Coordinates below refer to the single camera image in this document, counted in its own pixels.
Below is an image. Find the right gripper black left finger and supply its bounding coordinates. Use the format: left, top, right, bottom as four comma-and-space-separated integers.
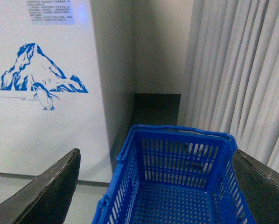
0, 148, 81, 224

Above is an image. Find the blue plastic shopping basket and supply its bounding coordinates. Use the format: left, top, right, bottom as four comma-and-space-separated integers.
93, 125, 256, 224

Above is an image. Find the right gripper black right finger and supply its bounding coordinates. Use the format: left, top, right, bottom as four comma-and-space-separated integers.
232, 149, 279, 224

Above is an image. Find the white chest freezer blue rim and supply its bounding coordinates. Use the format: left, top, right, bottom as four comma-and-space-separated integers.
0, 0, 133, 182

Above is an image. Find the white pleated curtain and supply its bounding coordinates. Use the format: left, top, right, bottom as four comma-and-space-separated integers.
178, 0, 279, 172

